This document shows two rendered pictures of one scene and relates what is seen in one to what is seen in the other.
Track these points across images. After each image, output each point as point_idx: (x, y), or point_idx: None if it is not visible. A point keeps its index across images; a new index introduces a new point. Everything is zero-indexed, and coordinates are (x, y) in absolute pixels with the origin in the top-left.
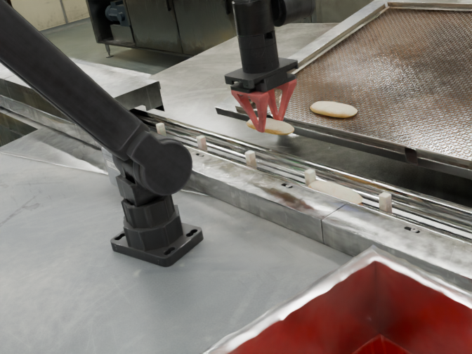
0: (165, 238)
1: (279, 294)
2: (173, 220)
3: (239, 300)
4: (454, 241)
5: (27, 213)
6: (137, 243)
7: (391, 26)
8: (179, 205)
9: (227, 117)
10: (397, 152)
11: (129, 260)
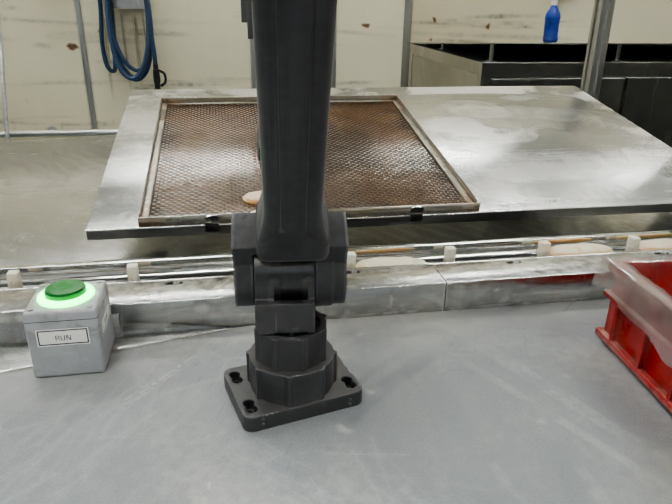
0: (336, 368)
1: (501, 358)
2: (328, 341)
3: (489, 381)
4: (549, 258)
5: None
6: (311, 392)
7: (200, 120)
8: (220, 350)
9: (52, 254)
10: (399, 216)
11: (301, 425)
